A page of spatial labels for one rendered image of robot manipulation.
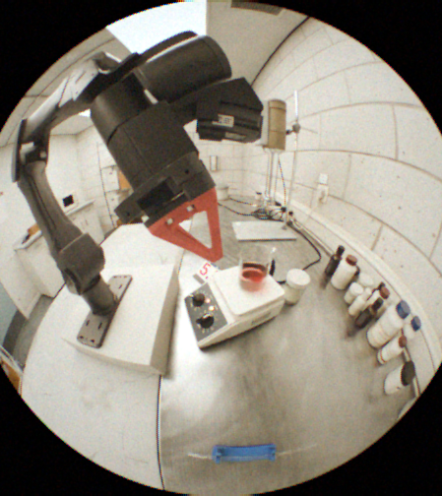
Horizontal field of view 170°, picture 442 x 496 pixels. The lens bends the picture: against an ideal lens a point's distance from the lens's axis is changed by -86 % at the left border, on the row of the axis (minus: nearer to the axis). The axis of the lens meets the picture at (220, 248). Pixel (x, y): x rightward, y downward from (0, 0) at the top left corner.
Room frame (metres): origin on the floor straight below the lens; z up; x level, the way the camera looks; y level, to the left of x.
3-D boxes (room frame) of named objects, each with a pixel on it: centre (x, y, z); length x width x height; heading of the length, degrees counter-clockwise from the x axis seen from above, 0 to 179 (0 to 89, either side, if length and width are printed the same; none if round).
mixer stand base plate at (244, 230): (0.65, -0.22, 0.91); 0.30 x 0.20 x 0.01; 94
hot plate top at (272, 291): (0.21, -0.06, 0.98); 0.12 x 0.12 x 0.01; 23
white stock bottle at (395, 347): (-0.03, -0.41, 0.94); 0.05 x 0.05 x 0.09
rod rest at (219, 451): (-0.12, -0.04, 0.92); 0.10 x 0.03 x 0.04; 84
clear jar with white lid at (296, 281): (0.23, -0.19, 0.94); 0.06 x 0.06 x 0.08
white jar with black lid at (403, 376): (-0.13, -0.41, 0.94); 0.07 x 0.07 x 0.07
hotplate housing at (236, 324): (0.20, -0.03, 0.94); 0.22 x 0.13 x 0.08; 113
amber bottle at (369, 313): (0.10, -0.39, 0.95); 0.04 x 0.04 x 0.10
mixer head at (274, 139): (0.65, -0.20, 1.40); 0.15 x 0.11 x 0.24; 94
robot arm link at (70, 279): (0.14, 0.25, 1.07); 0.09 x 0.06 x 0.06; 177
